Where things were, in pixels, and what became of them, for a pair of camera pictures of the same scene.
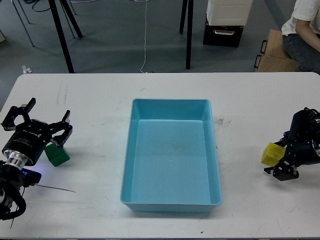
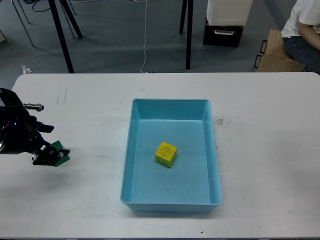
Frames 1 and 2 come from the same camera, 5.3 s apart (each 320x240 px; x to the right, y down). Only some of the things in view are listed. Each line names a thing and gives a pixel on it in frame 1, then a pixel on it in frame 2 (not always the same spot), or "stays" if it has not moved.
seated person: x=301 y=36 stays
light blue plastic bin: x=170 y=162 stays
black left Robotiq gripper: x=30 y=138 → x=18 y=135
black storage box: x=222 y=35 stays
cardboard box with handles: x=273 y=57 stays
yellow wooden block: x=272 y=154 → x=166 y=154
